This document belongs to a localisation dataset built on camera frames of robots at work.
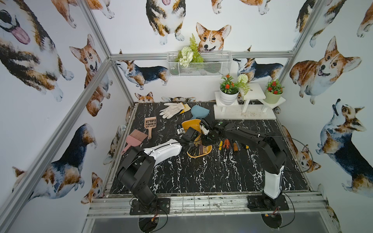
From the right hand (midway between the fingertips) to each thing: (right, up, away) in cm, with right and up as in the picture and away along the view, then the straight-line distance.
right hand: (202, 142), depth 89 cm
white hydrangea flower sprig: (+25, +38, 0) cm, 46 cm away
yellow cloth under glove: (-11, +23, +29) cm, 38 cm away
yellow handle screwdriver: (+12, -3, +6) cm, 14 cm away
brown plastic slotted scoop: (-38, +11, +21) cm, 45 cm away
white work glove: (-22, +20, +25) cm, 39 cm away
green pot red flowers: (+45, +31, +4) cm, 55 cm away
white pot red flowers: (+17, +31, +4) cm, 36 cm away
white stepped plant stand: (+43, +26, +33) cm, 60 cm away
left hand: (-9, +2, +4) cm, 10 cm away
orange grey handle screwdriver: (+14, -4, +5) cm, 16 cm away
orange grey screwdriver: (+17, -2, +5) cm, 18 cm away
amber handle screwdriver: (+22, -4, +4) cm, 22 cm away
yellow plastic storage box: (+1, -5, +4) cm, 7 cm away
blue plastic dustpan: (-2, +19, +26) cm, 32 cm away
